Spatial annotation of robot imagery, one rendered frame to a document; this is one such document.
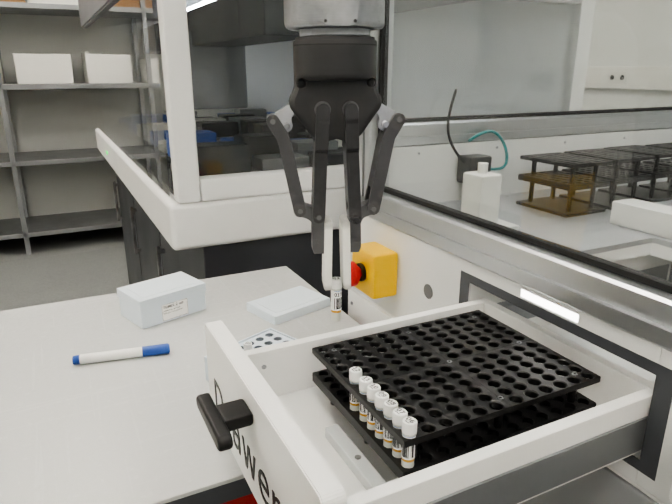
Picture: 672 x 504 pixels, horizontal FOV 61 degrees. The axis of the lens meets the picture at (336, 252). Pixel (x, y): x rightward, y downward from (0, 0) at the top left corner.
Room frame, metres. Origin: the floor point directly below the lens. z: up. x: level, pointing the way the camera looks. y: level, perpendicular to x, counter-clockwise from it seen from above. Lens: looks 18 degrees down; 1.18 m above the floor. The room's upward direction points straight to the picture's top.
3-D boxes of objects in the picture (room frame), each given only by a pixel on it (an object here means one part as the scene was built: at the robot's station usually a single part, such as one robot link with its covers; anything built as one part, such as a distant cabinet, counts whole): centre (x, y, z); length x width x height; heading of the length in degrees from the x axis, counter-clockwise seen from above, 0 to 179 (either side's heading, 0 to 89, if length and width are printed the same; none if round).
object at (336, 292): (0.54, 0.00, 0.95); 0.01 x 0.01 x 0.05
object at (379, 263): (0.85, -0.06, 0.88); 0.07 x 0.05 x 0.07; 27
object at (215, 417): (0.40, 0.09, 0.91); 0.07 x 0.04 x 0.01; 27
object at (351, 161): (0.54, -0.01, 1.09); 0.04 x 0.01 x 0.11; 6
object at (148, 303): (0.94, 0.31, 0.79); 0.13 x 0.09 x 0.05; 134
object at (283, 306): (0.96, 0.09, 0.77); 0.13 x 0.09 x 0.02; 132
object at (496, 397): (0.50, -0.11, 0.87); 0.22 x 0.18 x 0.06; 117
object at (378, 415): (0.46, -0.02, 0.90); 0.18 x 0.02 x 0.01; 27
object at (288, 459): (0.41, 0.07, 0.87); 0.29 x 0.02 x 0.11; 27
